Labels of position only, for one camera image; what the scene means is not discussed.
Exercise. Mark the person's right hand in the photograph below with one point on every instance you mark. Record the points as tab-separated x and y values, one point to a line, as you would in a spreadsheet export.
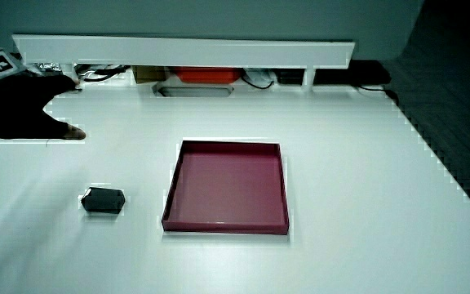
10	108

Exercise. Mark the black charger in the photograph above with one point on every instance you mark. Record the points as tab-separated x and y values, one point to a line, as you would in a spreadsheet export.
103	200

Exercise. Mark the white desk shelf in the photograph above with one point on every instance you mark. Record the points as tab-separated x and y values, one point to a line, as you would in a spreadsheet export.
186	51

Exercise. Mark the white desk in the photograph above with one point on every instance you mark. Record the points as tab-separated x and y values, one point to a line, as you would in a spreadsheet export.
341	183

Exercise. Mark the crumpled silver foil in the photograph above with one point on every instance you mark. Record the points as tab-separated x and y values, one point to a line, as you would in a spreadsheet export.
49	67

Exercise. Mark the brown cardboard box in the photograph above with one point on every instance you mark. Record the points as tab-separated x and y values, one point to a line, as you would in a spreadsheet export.
148	74

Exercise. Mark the orange box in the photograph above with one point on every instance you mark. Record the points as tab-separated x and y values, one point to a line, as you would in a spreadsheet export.
206	74

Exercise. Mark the dark red tray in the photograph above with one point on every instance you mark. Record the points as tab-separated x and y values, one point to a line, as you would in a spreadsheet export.
227	188

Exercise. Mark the white plastic item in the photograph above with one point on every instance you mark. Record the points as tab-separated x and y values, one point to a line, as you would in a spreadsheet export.
259	74

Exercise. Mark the black device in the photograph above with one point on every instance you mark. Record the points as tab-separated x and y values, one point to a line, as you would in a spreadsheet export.
361	72

